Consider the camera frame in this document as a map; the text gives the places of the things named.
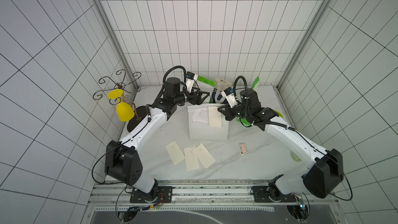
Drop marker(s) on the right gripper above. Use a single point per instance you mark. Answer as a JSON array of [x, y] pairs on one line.
[[229, 110]]

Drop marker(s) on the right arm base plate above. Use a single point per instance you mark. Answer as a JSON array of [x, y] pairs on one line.
[[266, 194]]

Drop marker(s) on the black oval stand base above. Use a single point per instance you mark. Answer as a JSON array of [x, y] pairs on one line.
[[140, 115]]

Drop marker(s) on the yellow cup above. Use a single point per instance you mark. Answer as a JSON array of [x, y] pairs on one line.
[[124, 112]]

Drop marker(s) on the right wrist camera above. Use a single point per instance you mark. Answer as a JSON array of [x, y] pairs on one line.
[[229, 95]]

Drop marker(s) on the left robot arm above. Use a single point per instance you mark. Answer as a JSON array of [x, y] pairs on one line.
[[122, 158]]

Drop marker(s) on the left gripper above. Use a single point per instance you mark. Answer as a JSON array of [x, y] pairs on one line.
[[199, 101]]

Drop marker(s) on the pink stapler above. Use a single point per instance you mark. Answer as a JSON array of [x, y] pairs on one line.
[[243, 149]]

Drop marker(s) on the aluminium rail frame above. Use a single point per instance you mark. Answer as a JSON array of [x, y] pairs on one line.
[[208, 202]]

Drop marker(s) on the green glass coaster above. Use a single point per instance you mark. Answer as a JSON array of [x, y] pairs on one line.
[[295, 157]]

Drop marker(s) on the black scroll metal stand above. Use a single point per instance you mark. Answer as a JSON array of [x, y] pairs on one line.
[[120, 97]]

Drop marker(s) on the navy beige bag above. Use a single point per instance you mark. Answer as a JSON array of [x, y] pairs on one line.
[[219, 87]]

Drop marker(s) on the green bowl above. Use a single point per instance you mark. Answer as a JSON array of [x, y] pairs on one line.
[[280, 115]]

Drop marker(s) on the yellow saucer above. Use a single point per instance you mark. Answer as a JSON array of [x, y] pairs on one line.
[[114, 94]]

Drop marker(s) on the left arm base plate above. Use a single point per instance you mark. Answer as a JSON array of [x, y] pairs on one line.
[[157, 195]]

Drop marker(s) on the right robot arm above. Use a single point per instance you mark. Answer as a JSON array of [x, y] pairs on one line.
[[324, 167]]

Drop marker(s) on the white paper bag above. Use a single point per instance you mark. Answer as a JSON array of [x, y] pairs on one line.
[[199, 129]]

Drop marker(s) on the green white bag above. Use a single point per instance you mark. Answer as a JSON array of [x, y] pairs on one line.
[[207, 85], [253, 84]]

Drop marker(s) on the cream receipt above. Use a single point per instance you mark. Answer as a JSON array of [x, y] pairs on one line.
[[175, 152], [215, 117], [191, 158], [204, 156]]

